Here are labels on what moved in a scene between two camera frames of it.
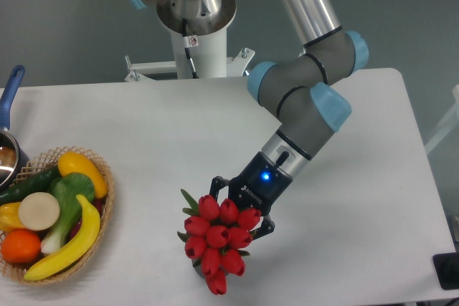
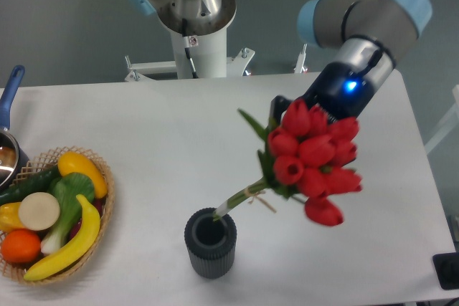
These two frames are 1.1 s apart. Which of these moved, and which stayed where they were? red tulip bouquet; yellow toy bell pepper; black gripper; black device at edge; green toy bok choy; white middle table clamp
Moved: red tulip bouquet; black gripper
Stayed: white middle table clamp; black device at edge; yellow toy bell pepper; green toy bok choy
